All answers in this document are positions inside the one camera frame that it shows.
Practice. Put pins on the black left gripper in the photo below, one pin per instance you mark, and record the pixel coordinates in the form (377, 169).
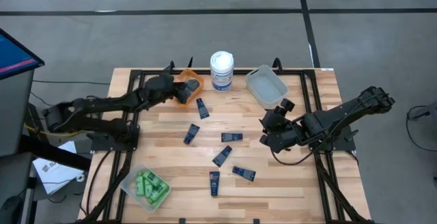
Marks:
(170, 87)

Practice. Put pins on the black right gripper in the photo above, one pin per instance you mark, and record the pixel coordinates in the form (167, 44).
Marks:
(290, 125)

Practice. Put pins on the dark blue toiletry tube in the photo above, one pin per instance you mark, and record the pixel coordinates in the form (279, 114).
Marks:
(244, 173)
(214, 183)
(222, 156)
(202, 108)
(231, 137)
(191, 134)

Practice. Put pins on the green travel size bottle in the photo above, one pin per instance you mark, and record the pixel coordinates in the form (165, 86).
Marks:
(150, 177)
(149, 189)
(159, 190)
(155, 201)
(140, 185)

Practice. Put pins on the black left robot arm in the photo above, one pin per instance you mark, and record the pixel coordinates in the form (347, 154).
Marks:
(112, 102)

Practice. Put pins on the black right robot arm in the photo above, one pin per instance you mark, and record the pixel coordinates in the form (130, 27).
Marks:
(341, 114)

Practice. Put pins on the orange plastic bin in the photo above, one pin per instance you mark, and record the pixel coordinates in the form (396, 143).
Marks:
(187, 73)

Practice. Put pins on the white wipes canister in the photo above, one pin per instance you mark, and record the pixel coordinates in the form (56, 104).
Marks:
(222, 70)

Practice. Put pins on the grey plastic bin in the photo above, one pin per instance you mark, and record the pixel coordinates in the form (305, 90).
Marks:
(266, 87)

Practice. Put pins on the black table edge clip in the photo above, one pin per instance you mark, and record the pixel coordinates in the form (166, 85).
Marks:
(182, 221)
(256, 221)

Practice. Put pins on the clear plastic bin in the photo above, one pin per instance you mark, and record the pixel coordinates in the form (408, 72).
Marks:
(131, 188)

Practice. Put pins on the black side desk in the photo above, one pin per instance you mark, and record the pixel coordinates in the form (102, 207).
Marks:
(51, 152)

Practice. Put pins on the white printed papers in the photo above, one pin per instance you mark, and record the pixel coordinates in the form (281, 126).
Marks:
(54, 176)

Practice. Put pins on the grey cabinet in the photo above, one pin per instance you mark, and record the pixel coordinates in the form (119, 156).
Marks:
(13, 114)

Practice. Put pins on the blue screen monitor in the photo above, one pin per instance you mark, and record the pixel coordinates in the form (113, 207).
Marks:
(13, 56)

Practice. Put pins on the black aluminium table frame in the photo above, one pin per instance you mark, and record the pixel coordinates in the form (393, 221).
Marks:
(239, 71)

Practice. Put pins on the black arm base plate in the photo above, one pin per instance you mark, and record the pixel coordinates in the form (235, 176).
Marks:
(102, 145)
(341, 145)

